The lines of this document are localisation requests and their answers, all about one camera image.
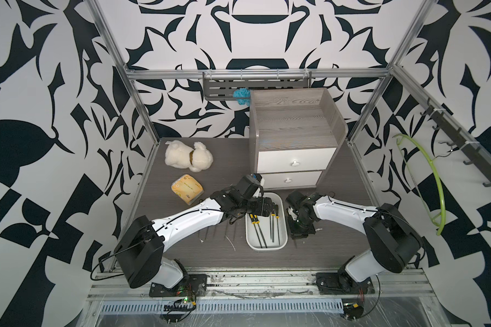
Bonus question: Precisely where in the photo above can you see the white plush dog toy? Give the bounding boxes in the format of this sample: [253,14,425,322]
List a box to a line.
[164,140,214,172]

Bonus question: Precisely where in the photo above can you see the left controller board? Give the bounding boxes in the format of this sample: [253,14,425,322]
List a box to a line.
[162,298,196,313]

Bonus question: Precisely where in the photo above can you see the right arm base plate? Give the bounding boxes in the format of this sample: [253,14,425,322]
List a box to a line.
[315,272,375,295]

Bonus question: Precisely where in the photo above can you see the controller board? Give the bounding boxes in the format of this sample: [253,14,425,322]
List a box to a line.
[341,302,364,321]
[162,298,196,313]

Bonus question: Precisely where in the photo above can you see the yellow tissue pack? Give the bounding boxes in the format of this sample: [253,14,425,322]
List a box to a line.
[171,174,204,205]

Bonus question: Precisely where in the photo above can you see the right controller board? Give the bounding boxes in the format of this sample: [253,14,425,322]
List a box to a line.
[341,302,364,321]

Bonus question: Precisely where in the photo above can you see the grey wall shelf rack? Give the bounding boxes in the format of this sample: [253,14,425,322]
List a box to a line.
[202,72,312,101]

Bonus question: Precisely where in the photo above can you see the teal cloth ball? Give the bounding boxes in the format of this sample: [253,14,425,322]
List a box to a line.
[233,88,250,106]

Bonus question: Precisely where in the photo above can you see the white storage tray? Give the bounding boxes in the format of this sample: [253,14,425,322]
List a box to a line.
[245,192,289,252]

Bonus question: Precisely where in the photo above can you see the grey wooden drawer cabinet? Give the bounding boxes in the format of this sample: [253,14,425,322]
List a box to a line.
[249,88,348,190]

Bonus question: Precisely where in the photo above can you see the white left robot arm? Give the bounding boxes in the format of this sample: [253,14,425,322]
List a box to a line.
[115,187,275,290]

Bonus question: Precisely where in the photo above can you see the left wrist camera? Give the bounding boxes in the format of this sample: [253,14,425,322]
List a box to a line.
[247,174,263,192]

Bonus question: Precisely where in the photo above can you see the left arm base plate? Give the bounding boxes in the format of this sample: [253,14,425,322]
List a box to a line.
[149,274,207,298]

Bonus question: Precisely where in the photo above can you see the green hoop hanger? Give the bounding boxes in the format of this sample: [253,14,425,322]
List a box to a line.
[392,134,447,237]

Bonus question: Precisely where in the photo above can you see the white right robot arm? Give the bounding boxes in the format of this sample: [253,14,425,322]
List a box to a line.
[286,191,424,288]

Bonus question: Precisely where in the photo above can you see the grey hook rail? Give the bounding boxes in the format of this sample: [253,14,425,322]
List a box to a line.
[420,98,491,187]

